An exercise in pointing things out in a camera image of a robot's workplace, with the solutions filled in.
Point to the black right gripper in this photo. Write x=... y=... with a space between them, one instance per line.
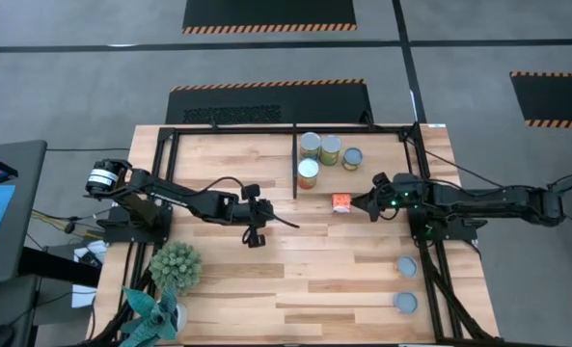
x=396 y=197

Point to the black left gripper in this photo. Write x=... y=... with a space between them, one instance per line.
x=254 y=213

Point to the small can orange label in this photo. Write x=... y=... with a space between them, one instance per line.
x=342 y=203

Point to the small can pale label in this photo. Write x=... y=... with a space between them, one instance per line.
x=353 y=156

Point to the large can orange label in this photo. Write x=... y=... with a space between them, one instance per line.
x=308 y=168

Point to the large can yellow-green label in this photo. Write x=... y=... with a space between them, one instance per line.
x=331 y=144

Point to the small can red label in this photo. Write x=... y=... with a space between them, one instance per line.
x=406 y=266

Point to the large can green blue label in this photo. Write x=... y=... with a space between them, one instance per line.
x=310 y=143

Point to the small can yellow label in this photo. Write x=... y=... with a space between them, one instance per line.
x=405 y=302

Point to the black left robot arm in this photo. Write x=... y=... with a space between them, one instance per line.
x=170 y=195

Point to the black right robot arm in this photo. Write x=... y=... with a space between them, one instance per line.
x=483 y=200

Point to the black shelf side bar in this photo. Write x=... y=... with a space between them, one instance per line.
x=295 y=164

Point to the green succulent plant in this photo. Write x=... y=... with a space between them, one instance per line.
x=175 y=267

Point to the black mat hazard stripe edge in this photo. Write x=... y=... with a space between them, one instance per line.
x=314 y=103
x=555 y=98
x=266 y=12

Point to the white plant pot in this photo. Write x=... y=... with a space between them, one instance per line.
x=182 y=318

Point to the teal leaf plant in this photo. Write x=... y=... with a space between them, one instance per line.
x=150 y=318

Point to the white paper sheet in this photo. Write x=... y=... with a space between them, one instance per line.
x=84 y=296

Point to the black metal frame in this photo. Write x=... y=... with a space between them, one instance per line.
x=331 y=180

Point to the black aluminium station frame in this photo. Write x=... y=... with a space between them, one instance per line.
x=218 y=129

